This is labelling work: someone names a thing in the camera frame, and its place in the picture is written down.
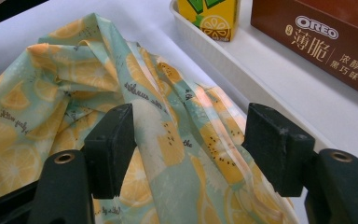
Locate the lemon print fabric bag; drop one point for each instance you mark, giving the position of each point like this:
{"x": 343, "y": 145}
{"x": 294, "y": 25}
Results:
{"x": 74, "y": 81}

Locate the brown biscuit box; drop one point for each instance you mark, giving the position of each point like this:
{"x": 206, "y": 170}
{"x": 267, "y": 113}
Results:
{"x": 317, "y": 46}

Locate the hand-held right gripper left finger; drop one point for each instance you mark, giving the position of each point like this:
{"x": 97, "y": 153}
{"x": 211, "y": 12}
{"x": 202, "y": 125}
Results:
{"x": 112, "y": 149}

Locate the yellow drink carton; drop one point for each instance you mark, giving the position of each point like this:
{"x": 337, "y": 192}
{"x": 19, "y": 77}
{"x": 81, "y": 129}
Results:
{"x": 211, "y": 18}

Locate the white plastic tray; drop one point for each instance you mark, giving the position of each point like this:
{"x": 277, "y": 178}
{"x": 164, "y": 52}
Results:
{"x": 292, "y": 93}

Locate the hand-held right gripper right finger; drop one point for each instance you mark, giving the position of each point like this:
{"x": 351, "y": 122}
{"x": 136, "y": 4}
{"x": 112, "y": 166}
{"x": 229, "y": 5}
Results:
{"x": 276, "y": 149}

